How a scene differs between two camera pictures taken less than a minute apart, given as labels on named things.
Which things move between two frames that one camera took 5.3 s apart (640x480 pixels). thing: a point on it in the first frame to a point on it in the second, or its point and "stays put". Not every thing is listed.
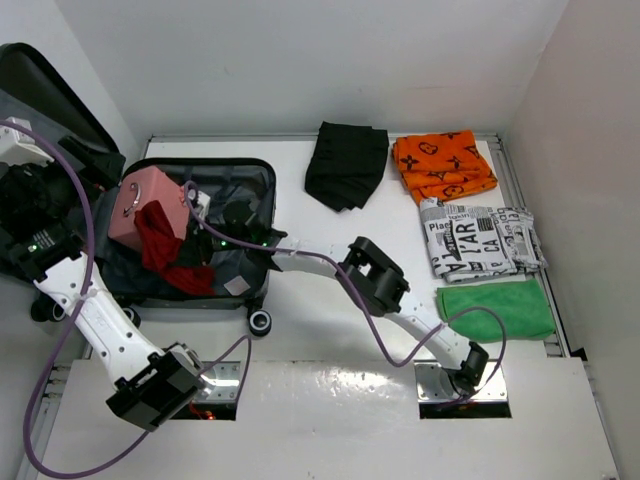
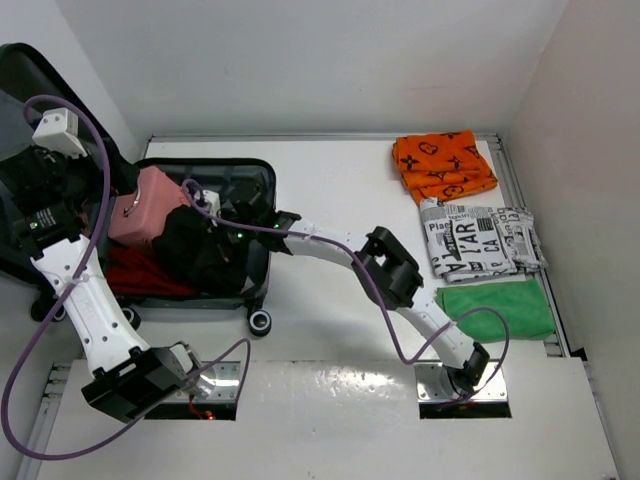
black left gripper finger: [100, 168] to [124, 175]
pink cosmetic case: [138, 189] stays put
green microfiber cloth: [521, 305] stays put
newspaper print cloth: [473, 242] stays put
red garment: [160, 242] to [137, 270]
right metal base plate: [429, 388] stays put
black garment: [346, 164] to [212, 258]
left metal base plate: [220, 382] stays put
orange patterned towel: [442, 165] stays put
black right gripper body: [224, 230] to [227, 238]
